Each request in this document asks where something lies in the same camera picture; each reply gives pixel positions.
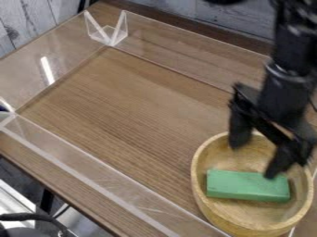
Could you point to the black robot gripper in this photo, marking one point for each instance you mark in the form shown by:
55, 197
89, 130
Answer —
273, 109

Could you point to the brown wooden bowl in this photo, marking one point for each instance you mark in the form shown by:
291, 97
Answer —
241, 202

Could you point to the black table leg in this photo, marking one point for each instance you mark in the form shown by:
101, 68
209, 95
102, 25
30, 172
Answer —
47, 201

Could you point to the clear acrylic tray wall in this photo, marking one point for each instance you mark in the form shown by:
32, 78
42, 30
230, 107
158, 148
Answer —
117, 122

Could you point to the green rectangular block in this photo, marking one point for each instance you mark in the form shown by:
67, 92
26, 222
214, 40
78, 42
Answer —
246, 186

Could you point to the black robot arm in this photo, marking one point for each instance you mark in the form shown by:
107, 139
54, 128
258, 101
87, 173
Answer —
296, 38

